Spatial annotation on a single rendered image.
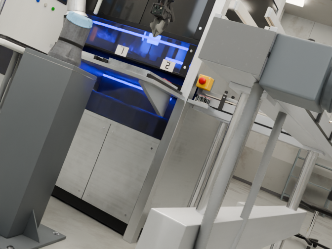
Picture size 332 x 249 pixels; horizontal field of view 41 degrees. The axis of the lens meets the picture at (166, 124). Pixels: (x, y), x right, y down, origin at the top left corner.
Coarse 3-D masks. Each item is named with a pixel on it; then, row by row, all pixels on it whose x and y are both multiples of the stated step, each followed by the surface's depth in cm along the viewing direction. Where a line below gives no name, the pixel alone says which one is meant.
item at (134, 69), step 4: (108, 60) 230; (112, 60) 228; (116, 60) 227; (112, 64) 228; (116, 64) 227; (120, 64) 226; (124, 64) 225; (128, 64) 224; (124, 68) 224; (128, 68) 223; (132, 68) 222; (136, 68) 221; (140, 68) 220; (136, 72) 221; (140, 72) 220; (144, 72) 219; (148, 72) 218; (156, 76) 224; (164, 80) 232; (172, 84) 242; (176, 88) 247
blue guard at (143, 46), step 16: (96, 32) 283; (112, 32) 278; (128, 32) 273; (144, 32) 268; (112, 48) 276; (144, 48) 266; (160, 48) 261; (176, 48) 257; (160, 64) 260; (176, 64) 255
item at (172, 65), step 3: (165, 60) 258; (168, 60) 257; (162, 63) 259; (165, 63) 258; (168, 63) 257; (171, 63) 256; (174, 63) 255; (162, 66) 258; (165, 66) 258; (168, 66) 257; (171, 66) 256; (165, 69) 257; (168, 69) 256; (171, 69) 256
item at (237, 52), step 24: (240, 0) 82; (216, 24) 82; (240, 24) 80; (216, 48) 82; (240, 48) 80; (264, 48) 78; (216, 72) 91; (240, 72) 81; (288, 120) 127; (312, 120) 136; (312, 144) 180
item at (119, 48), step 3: (120, 45) 273; (117, 48) 274; (120, 48) 273; (123, 48) 272; (126, 48) 271; (117, 51) 274; (120, 51) 273; (123, 51) 272; (126, 51) 271; (120, 54) 272; (123, 54) 271
